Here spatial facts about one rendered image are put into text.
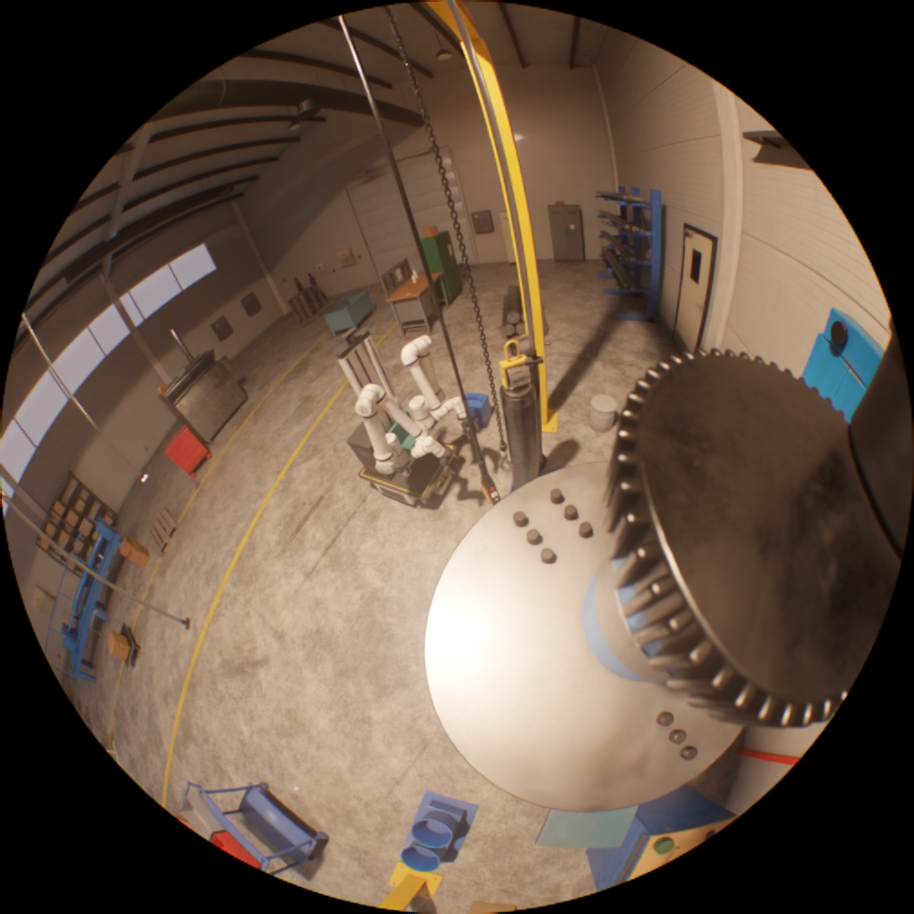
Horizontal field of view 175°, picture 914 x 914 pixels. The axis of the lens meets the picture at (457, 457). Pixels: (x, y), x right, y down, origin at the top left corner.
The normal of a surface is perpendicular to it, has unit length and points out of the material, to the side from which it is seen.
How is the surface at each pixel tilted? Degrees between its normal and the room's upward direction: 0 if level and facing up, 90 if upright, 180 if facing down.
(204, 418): 90
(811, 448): 0
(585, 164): 90
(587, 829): 0
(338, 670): 0
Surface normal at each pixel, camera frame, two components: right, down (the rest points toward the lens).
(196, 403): 0.91, 0.14
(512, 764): -0.22, -0.63
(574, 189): -0.26, 0.77
